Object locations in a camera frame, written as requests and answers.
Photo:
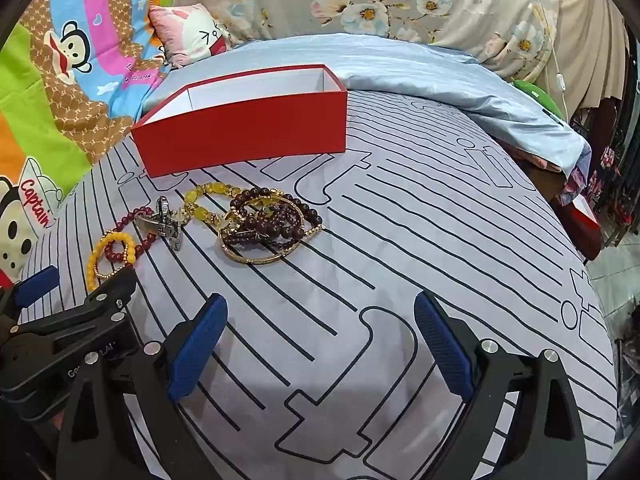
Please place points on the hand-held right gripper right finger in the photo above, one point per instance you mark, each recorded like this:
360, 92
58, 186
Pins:
442, 345

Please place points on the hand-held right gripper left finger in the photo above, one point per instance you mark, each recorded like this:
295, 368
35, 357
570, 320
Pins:
197, 350

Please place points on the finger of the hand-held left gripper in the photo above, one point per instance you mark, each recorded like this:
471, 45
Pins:
112, 300
36, 285

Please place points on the gold bangle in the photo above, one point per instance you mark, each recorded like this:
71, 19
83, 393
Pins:
250, 258

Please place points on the red cardboard box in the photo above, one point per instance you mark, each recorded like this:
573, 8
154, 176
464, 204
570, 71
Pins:
240, 135

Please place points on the silver metal watch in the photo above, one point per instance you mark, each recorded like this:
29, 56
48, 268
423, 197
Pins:
167, 227

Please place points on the grey striped bed sheet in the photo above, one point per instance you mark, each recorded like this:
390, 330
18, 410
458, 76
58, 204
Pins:
350, 260

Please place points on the colourful cartoon monkey blanket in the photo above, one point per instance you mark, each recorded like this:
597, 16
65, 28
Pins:
75, 110

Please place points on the purple patterned cloth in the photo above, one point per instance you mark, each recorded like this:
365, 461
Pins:
575, 182

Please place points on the row of hanging clothes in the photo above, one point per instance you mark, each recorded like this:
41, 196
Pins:
615, 170

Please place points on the pink cartoon pillow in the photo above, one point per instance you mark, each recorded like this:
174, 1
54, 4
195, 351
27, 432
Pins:
185, 30

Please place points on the blue pillow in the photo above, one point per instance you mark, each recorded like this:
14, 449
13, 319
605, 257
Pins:
400, 65

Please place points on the beige curtain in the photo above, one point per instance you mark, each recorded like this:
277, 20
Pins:
590, 35

